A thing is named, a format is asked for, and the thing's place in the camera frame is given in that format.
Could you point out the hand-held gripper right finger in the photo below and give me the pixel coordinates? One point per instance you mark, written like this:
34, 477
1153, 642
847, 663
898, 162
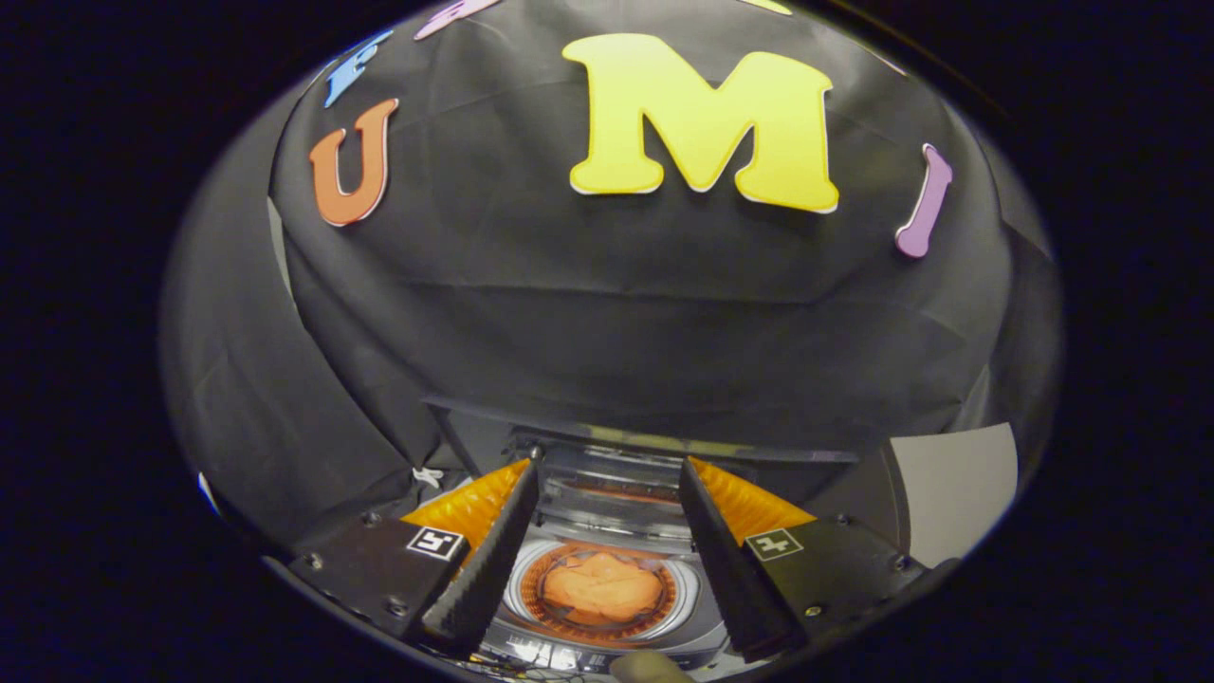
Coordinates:
730, 579

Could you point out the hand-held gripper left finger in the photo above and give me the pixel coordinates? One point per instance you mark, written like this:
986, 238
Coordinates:
488, 569

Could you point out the black backdrop cloth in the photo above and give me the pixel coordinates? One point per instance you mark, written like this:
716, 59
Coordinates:
569, 313

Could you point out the beige cabinet with dark top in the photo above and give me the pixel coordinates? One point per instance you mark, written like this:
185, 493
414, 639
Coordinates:
948, 484

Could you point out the orange polo shirt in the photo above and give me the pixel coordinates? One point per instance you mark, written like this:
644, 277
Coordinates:
602, 588

